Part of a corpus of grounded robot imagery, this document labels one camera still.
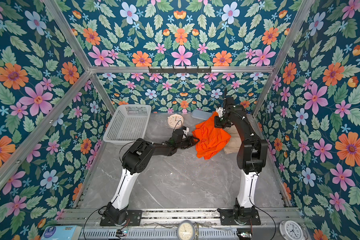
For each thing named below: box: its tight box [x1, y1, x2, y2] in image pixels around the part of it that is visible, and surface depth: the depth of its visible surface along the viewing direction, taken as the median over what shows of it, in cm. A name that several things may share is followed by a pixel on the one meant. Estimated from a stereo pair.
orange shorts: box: [192, 111, 231, 160], surface depth 95 cm
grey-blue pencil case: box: [191, 109, 214, 120], surface depth 121 cm
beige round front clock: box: [177, 220, 195, 240], surface depth 69 cm
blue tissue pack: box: [41, 225, 83, 240], surface depth 67 cm
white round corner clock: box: [279, 220, 308, 240], surface depth 69 cm
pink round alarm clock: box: [167, 113, 184, 130], surface depth 114 cm
